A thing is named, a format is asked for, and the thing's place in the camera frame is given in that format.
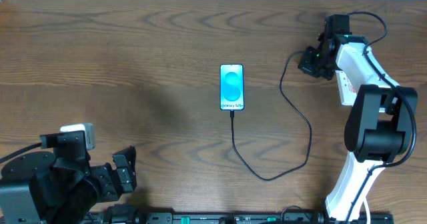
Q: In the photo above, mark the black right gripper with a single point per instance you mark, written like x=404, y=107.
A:
x=309, y=62

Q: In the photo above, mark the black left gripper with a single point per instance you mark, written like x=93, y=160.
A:
x=109, y=180

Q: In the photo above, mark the white power strip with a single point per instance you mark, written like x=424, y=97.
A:
x=347, y=91

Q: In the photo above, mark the blue smartphone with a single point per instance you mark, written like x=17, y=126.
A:
x=232, y=87

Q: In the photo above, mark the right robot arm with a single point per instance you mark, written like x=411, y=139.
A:
x=381, y=128

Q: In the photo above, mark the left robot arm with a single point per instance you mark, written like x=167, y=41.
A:
x=53, y=181

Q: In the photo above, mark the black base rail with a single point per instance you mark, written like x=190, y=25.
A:
x=130, y=214

